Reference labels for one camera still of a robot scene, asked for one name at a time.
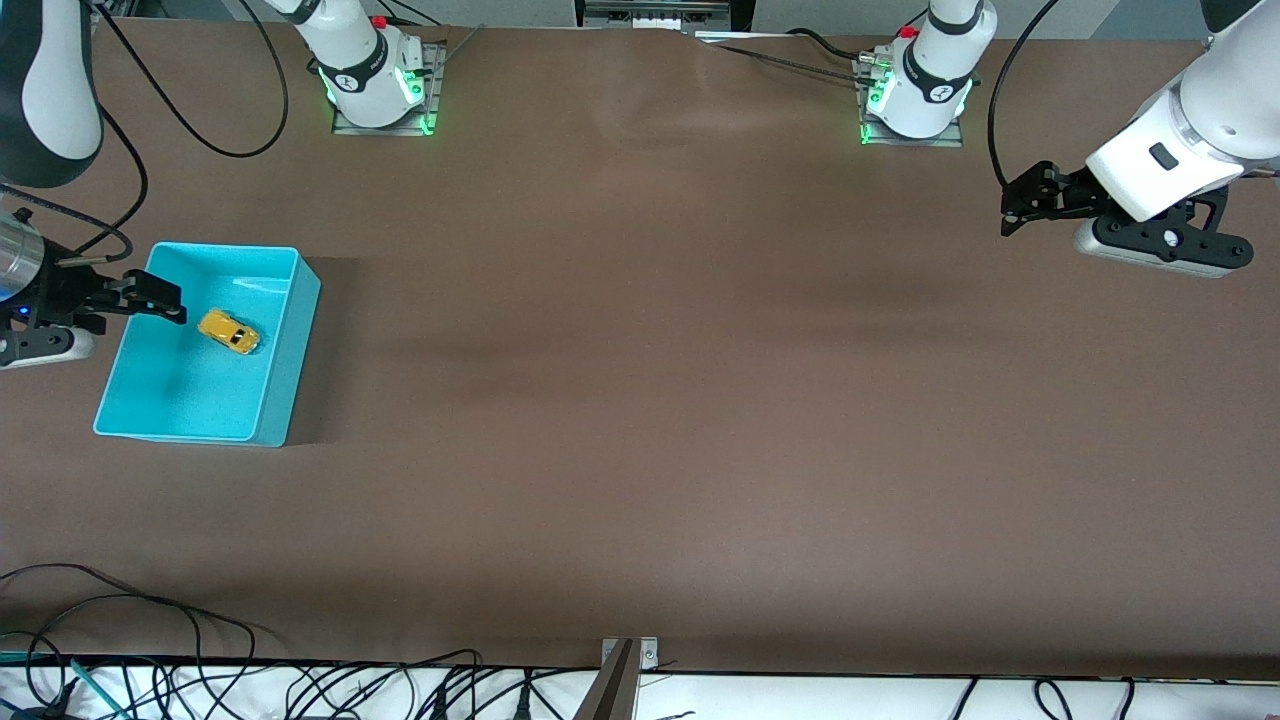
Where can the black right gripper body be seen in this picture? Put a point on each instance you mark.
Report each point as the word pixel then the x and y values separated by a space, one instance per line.
pixel 66 289

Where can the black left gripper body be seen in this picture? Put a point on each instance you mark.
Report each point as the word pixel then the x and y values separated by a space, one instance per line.
pixel 1066 192

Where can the yellow beetle toy car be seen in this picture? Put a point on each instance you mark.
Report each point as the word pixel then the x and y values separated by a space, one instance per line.
pixel 228 331

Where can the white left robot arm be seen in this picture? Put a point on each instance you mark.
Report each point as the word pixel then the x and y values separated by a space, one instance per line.
pixel 1200 130

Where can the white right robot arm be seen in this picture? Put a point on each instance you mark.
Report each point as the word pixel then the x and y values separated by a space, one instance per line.
pixel 60 90

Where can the teal plastic storage bin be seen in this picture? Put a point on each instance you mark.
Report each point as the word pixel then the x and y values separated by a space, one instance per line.
pixel 180 400

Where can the green pen-shaped tool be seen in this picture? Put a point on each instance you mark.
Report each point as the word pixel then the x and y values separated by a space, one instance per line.
pixel 95 685

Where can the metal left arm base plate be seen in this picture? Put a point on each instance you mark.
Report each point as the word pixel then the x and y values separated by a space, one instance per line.
pixel 950 135

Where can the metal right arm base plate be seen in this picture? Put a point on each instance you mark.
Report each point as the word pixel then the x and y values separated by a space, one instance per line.
pixel 432 100

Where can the metal bracket with dark post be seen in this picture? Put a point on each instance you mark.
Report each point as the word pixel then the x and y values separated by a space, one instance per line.
pixel 628 660

